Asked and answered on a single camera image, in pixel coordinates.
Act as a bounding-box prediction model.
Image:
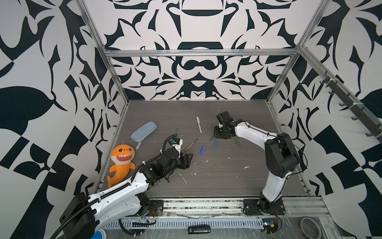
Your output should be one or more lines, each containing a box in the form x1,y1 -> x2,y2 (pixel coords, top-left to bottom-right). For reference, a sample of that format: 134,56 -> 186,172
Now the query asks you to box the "blue pen cap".
200,146 -> 206,155

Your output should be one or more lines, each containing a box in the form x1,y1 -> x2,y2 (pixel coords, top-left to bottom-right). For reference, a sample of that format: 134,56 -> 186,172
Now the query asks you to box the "pink fountain pen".
196,116 -> 203,133

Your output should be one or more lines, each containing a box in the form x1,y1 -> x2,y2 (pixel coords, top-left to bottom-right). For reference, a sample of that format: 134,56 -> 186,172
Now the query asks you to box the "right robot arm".
214,111 -> 300,215

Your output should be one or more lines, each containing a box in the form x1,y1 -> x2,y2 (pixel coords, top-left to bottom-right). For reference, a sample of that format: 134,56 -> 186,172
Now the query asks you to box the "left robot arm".
52,134 -> 193,239

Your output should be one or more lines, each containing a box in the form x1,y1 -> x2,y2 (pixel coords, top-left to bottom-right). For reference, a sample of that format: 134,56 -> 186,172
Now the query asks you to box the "orange brown pen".
185,138 -> 198,152

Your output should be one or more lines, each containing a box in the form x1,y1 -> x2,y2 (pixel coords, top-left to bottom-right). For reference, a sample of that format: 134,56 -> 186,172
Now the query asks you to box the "light blue pencil case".
130,121 -> 157,142

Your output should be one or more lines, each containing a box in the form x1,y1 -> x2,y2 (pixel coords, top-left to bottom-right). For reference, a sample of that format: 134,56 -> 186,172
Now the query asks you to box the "orange shark plush toy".
107,144 -> 136,188

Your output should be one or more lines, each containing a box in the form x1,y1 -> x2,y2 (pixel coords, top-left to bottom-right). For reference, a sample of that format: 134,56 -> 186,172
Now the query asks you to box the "black rectangular device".
188,225 -> 211,235

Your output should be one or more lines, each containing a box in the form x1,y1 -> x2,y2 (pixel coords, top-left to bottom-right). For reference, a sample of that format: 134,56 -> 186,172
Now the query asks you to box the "blue round lid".
91,229 -> 107,239

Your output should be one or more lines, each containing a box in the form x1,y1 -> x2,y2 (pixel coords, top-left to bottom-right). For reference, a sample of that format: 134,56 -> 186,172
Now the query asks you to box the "tape roll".
299,217 -> 322,239

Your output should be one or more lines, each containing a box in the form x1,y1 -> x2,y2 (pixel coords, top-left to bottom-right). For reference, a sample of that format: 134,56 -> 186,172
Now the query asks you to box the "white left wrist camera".
171,137 -> 183,154

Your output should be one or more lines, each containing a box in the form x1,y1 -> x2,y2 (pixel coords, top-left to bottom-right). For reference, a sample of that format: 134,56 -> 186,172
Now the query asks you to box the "wall hook rail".
320,70 -> 382,143

